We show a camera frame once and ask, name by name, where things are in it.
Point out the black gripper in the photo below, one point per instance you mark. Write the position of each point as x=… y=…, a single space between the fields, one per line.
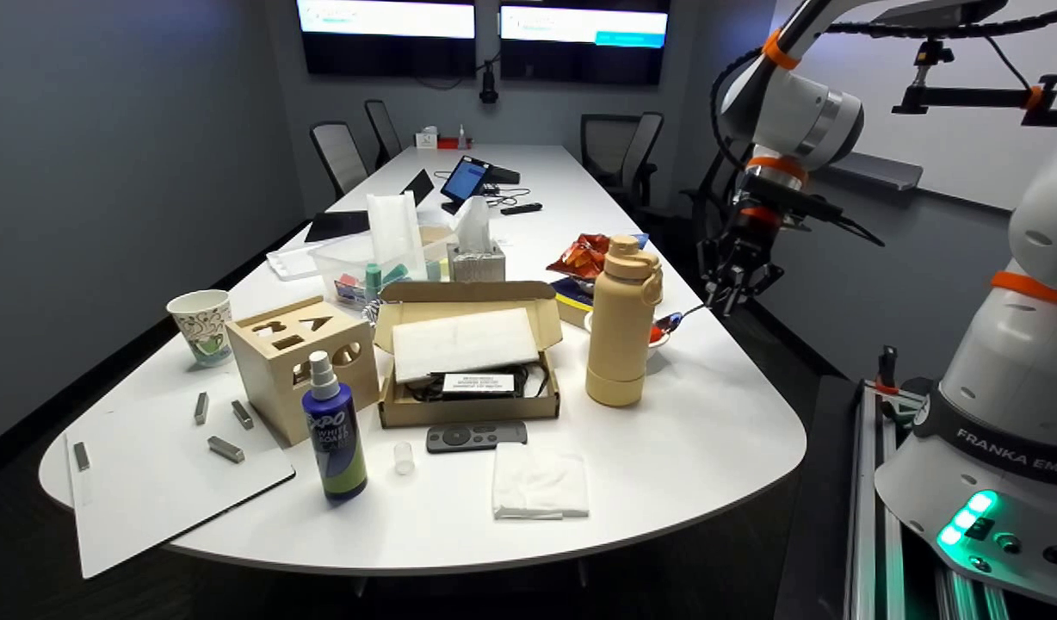
x=750 y=246

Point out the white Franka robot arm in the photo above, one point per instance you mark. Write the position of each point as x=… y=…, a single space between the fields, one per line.
x=1009 y=346

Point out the tan water bottle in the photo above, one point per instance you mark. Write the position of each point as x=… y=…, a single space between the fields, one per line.
x=621 y=331

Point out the orange snack bag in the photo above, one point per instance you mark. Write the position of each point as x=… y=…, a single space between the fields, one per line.
x=583 y=258

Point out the yellow and blue package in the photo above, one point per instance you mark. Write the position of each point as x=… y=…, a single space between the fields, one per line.
x=574 y=300

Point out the grey whiteboard tray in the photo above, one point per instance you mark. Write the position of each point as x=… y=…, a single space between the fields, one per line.
x=883 y=174

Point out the black marker pen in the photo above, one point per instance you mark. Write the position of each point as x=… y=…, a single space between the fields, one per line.
x=520 y=210

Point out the grey tissue box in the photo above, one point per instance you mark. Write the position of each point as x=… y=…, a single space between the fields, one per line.
x=477 y=260

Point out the open cardboard box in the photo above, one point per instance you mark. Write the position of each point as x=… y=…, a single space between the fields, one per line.
x=469 y=346

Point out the folded white napkin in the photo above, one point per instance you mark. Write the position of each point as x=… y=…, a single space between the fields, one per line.
x=541 y=483

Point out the black device with label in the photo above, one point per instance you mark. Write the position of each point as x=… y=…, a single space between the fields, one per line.
x=481 y=385

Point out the white sheet in carton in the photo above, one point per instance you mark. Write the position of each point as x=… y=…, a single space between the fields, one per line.
x=463 y=343

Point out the tablet with blue screen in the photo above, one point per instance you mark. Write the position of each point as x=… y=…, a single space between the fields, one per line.
x=466 y=180

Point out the flat black remote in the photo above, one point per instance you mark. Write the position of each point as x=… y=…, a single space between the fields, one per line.
x=477 y=436

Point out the tall clear plastic bag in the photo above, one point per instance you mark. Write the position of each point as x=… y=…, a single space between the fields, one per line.
x=398 y=237

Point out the small white box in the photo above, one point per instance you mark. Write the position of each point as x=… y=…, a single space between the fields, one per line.
x=427 y=141

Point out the small clear plastic cup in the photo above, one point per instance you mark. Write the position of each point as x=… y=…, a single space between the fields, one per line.
x=403 y=459

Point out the clear plastic container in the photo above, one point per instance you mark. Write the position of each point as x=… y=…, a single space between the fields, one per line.
x=348 y=281

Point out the flat black notebook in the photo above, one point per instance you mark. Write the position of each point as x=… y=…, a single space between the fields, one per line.
x=338 y=226

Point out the blue spray bottle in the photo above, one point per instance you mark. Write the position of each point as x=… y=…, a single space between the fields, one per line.
x=336 y=436

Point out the wooden shape sorter box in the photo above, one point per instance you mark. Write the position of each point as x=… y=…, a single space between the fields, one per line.
x=305 y=365

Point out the white paper sheet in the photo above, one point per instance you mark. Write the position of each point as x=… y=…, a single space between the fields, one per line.
x=291 y=265

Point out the small grey block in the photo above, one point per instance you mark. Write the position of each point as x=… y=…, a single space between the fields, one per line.
x=200 y=407
x=241 y=416
x=81 y=456
x=224 y=451

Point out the patterned paper cup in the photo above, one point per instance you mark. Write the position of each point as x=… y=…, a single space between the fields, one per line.
x=200 y=327

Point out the flat white board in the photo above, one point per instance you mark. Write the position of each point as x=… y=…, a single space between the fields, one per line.
x=159 y=495

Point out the black knob post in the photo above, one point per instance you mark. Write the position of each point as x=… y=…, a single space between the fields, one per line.
x=891 y=368

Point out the aluminium rail frame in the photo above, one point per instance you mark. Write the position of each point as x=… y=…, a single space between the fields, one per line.
x=865 y=505

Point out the wall monitor screen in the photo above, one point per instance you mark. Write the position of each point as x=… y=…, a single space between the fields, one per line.
x=583 y=41
x=386 y=30

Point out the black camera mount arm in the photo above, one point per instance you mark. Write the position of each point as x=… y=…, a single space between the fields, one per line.
x=975 y=99

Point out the grey camera on mount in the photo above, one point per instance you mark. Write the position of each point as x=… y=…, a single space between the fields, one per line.
x=933 y=15

